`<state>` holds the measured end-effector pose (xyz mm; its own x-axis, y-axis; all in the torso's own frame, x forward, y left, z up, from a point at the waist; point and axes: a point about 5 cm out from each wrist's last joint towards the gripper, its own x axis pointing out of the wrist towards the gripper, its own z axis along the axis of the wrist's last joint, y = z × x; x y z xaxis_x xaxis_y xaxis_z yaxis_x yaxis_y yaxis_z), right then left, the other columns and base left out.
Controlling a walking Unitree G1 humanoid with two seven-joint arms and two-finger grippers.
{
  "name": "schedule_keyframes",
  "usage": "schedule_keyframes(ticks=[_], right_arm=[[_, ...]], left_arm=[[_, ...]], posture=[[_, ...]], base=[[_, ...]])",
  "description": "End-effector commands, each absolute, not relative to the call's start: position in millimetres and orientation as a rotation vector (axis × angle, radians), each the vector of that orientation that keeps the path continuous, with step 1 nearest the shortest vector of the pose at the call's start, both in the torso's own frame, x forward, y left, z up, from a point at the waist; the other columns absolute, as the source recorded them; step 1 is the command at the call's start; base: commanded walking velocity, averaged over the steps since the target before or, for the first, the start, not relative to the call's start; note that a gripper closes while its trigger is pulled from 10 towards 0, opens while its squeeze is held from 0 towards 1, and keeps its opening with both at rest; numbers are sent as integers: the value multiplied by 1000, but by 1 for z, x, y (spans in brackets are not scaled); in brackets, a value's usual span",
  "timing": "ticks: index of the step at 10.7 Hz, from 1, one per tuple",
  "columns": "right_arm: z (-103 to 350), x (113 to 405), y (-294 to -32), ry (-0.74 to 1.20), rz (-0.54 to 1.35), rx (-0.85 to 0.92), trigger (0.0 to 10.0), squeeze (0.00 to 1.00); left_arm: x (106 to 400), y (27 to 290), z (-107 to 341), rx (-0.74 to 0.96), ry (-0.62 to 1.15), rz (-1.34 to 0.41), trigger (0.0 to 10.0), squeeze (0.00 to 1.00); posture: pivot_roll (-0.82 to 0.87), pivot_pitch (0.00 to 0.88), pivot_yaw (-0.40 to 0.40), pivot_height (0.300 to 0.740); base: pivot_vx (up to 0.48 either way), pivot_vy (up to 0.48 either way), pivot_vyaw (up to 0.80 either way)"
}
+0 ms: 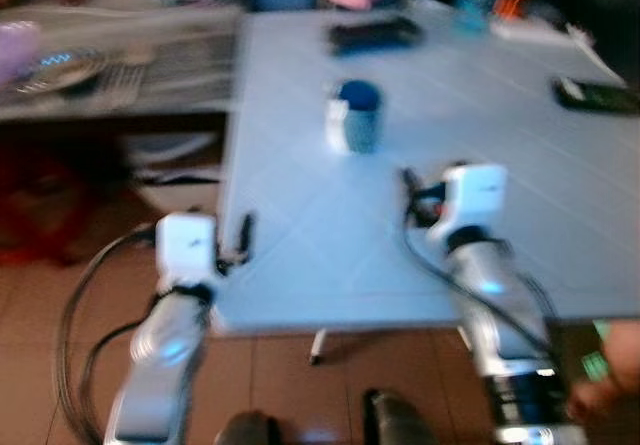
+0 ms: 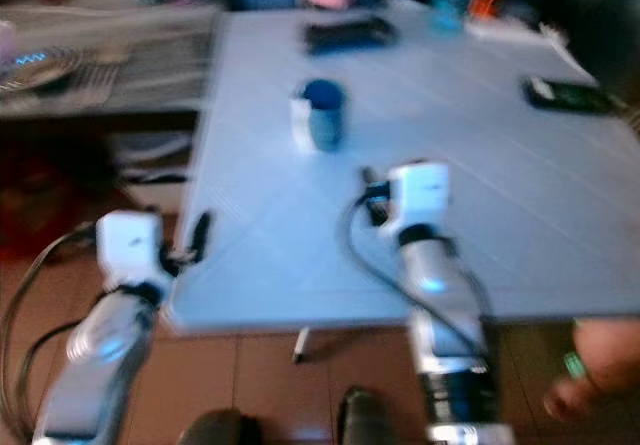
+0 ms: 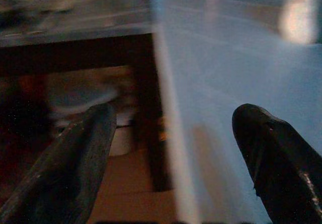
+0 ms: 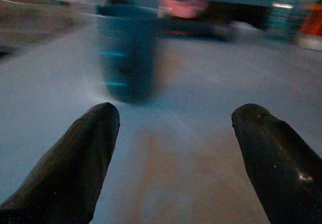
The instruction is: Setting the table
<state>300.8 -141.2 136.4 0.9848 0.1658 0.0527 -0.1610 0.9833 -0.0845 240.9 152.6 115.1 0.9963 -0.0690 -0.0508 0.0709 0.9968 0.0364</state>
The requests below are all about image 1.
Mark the person's hand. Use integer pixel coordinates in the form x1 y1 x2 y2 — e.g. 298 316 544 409
564 319 640 428

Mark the table leg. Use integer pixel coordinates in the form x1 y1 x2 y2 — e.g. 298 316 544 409
307 329 330 367

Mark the black flat remote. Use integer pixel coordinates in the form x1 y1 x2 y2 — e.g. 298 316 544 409
328 16 425 56

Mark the black left robot foot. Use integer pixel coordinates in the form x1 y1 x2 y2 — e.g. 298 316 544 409
214 410 283 445

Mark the black robot foot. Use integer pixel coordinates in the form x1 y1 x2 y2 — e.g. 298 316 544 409
361 389 453 445
214 410 283 445

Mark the grey slatted side table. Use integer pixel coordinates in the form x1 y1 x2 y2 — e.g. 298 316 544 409
0 3 244 123

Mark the red bag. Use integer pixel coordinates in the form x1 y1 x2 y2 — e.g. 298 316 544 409
0 143 106 268

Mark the black phone with white label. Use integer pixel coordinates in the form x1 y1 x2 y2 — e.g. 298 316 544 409
552 77 640 117

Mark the black right robot foot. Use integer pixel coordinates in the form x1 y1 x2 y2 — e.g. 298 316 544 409
361 389 453 445

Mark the round patterned plate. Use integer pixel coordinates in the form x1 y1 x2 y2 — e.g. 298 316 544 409
0 49 107 98

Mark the purple soft object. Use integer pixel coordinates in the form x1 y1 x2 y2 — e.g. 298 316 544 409
0 20 43 88

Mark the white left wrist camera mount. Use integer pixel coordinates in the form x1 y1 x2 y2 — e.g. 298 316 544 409
154 212 220 289

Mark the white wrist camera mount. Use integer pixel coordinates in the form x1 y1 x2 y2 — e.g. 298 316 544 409
154 212 220 289
427 162 509 252

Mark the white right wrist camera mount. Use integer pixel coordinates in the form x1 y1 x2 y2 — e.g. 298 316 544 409
427 162 509 252

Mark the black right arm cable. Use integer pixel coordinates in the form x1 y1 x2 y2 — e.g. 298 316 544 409
402 197 553 358

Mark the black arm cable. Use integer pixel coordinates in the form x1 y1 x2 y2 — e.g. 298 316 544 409
54 223 161 445
402 197 553 358

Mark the blue cup with white handle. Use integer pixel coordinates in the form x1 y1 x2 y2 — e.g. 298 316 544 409
324 79 385 156

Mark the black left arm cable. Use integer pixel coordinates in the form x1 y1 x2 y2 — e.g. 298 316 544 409
54 223 161 445

